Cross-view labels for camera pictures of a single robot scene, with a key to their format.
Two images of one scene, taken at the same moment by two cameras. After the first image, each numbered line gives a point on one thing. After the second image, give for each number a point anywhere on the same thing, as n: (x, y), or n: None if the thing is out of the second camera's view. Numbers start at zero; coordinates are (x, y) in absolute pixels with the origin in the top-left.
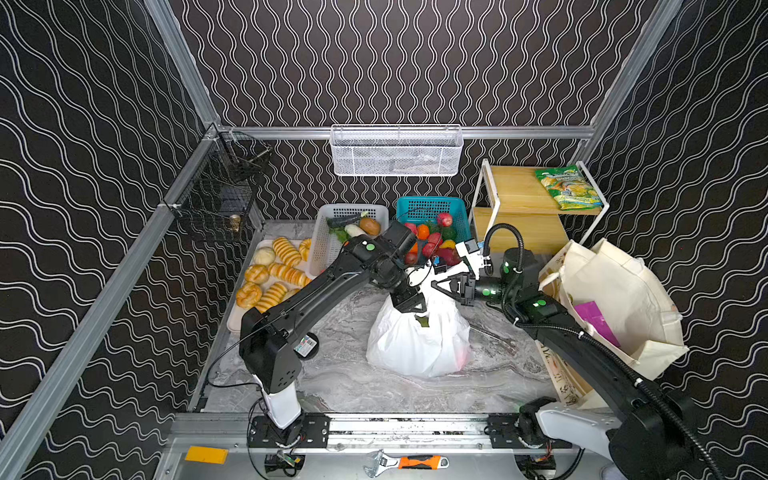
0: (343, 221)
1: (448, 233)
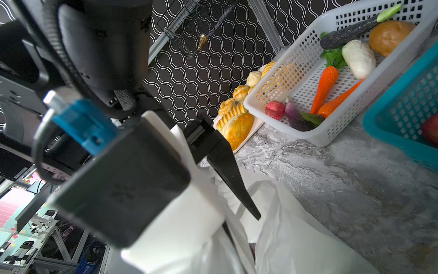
0: (337, 36)
1: None
